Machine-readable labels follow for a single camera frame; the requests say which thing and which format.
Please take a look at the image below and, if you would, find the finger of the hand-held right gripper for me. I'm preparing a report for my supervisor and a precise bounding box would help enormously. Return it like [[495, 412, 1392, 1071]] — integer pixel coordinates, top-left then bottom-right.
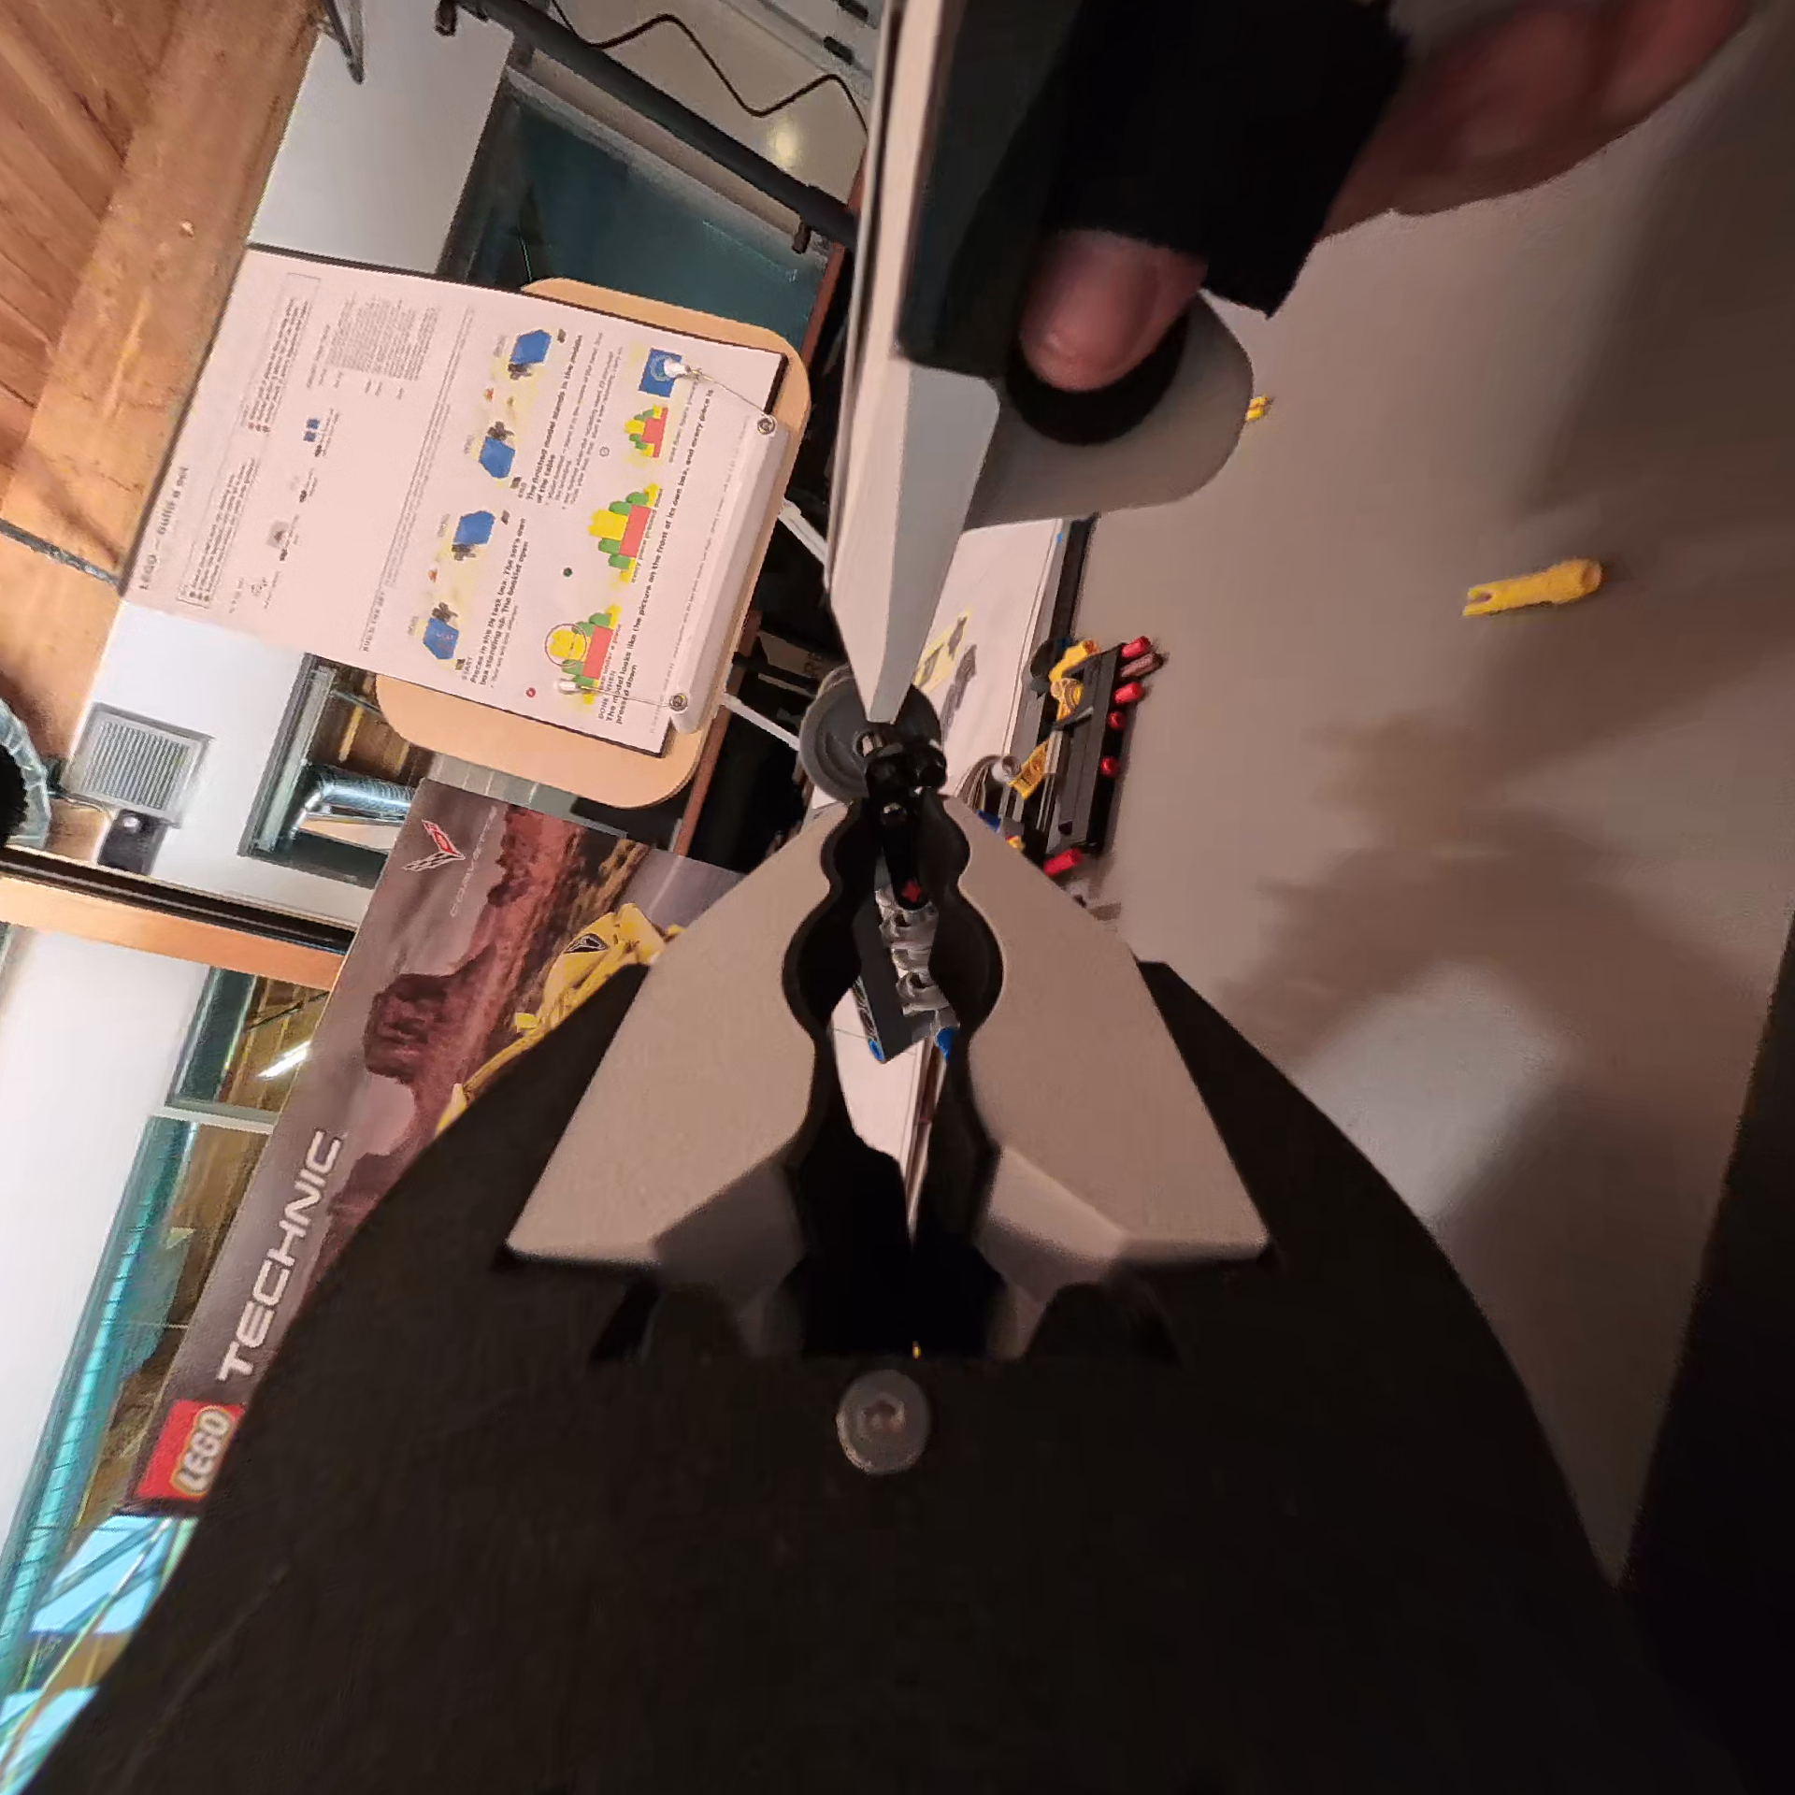
[[827, 0, 1004, 725]]

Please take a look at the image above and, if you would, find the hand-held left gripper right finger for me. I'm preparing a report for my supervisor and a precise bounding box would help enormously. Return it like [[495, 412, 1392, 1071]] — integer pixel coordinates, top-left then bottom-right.
[[927, 797, 1273, 1359]]

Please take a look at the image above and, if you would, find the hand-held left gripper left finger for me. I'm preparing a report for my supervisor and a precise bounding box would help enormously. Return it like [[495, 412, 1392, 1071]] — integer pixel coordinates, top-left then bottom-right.
[[505, 805, 853, 1355]]

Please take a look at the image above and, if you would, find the grey lego differential housing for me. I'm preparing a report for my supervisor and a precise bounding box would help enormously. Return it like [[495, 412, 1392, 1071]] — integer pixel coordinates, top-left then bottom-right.
[[799, 671, 947, 811]]

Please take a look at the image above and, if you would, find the lego engine subassembly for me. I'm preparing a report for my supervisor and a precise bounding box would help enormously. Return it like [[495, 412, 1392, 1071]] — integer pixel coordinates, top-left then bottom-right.
[[842, 743, 973, 1071]]

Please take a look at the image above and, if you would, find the lego instruction booklet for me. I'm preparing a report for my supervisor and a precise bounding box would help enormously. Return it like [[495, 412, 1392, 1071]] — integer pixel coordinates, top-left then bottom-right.
[[827, 520, 1070, 1170]]

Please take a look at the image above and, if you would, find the yellow car lego set box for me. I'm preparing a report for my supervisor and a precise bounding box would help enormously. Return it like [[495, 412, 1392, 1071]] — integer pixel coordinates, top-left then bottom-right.
[[133, 779, 749, 1520]]

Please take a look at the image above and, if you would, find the lego chassis assembly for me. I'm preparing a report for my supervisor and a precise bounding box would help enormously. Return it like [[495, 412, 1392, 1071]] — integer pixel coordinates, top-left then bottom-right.
[[969, 636, 1168, 880]]

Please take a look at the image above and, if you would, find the person's right hand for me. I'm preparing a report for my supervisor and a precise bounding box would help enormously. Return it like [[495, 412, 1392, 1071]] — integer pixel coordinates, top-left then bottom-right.
[[1021, 0, 1772, 396]]

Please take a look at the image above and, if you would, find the white board stand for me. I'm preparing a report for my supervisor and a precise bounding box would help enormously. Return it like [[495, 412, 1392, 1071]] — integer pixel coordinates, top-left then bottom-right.
[[722, 498, 846, 769]]

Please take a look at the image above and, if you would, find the printed instruction board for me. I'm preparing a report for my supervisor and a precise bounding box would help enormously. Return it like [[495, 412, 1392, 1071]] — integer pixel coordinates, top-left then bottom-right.
[[125, 247, 813, 812]]

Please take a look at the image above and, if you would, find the black light stand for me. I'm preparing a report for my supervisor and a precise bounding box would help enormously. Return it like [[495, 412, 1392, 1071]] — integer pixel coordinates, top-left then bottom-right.
[[433, 0, 861, 250]]

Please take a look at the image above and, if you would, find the white air vent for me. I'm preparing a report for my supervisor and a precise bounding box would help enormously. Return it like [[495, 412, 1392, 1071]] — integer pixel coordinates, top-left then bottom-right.
[[63, 706, 215, 832]]

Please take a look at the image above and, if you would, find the black disc ceiling fixture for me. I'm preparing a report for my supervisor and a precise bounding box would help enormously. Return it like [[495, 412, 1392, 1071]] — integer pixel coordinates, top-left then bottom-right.
[[0, 701, 60, 853]]

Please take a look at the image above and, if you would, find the silver air duct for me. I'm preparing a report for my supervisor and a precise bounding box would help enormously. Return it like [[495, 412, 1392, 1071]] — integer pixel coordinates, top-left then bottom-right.
[[286, 769, 425, 847]]

